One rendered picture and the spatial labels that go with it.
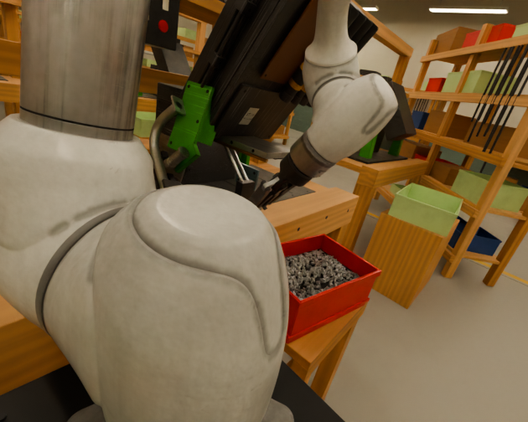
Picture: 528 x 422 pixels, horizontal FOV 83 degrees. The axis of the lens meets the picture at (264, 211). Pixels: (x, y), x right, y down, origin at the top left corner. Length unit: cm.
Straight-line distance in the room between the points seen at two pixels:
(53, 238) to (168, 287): 15
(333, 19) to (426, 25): 978
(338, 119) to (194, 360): 45
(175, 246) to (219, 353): 7
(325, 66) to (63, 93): 46
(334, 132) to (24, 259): 46
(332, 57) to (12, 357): 75
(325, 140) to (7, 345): 62
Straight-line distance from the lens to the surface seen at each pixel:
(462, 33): 470
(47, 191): 31
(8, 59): 119
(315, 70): 65
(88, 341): 26
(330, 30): 63
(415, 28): 1044
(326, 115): 57
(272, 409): 42
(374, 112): 55
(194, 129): 93
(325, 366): 110
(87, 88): 32
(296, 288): 76
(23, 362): 69
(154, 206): 22
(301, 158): 60
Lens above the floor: 131
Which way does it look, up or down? 23 degrees down
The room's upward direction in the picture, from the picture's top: 13 degrees clockwise
